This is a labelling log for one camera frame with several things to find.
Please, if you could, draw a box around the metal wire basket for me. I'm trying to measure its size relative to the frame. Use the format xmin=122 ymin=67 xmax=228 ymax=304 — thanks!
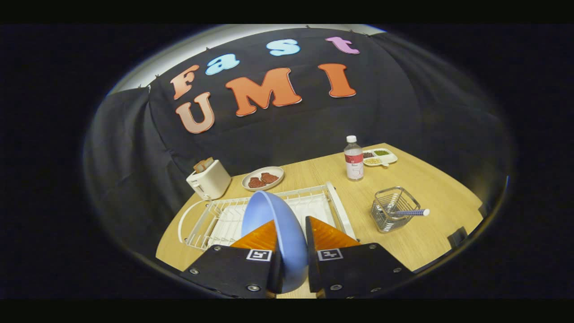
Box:
xmin=370 ymin=186 xmax=421 ymax=233

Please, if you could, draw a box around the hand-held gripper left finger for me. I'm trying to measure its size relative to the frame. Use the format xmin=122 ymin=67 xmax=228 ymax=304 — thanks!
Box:
xmin=179 ymin=219 xmax=283 ymax=299

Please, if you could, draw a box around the white wire dish rack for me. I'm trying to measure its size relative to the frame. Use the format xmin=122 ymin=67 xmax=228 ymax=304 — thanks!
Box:
xmin=178 ymin=181 xmax=357 ymax=251

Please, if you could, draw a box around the black backdrop cloth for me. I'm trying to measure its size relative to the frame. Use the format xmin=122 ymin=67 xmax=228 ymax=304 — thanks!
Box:
xmin=83 ymin=28 xmax=512 ymax=256

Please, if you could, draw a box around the white toaster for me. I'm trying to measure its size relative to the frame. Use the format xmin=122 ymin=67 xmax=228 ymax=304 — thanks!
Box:
xmin=186 ymin=159 xmax=232 ymax=201

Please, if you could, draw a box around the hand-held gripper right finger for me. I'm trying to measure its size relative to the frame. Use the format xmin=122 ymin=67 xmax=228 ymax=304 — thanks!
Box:
xmin=305 ymin=215 xmax=416 ymax=299

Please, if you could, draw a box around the blue plate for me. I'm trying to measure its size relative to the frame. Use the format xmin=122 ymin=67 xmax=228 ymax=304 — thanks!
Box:
xmin=241 ymin=191 xmax=309 ymax=293

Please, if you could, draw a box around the white striped-handle spoon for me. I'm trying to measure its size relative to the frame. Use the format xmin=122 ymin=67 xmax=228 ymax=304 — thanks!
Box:
xmin=383 ymin=204 xmax=431 ymax=220

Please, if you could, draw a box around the brown toast slice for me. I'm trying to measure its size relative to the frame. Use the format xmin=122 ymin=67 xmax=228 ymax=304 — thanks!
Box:
xmin=193 ymin=157 xmax=215 ymax=174

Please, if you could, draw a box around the white divided condiment tray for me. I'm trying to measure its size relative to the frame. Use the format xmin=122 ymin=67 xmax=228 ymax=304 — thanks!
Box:
xmin=362 ymin=148 xmax=398 ymax=168

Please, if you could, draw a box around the clear bottle with red label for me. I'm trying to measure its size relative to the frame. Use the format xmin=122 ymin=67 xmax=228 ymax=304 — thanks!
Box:
xmin=344 ymin=135 xmax=365 ymax=181

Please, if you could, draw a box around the small beige plate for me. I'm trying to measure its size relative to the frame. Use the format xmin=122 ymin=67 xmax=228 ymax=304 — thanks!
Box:
xmin=242 ymin=166 xmax=285 ymax=192

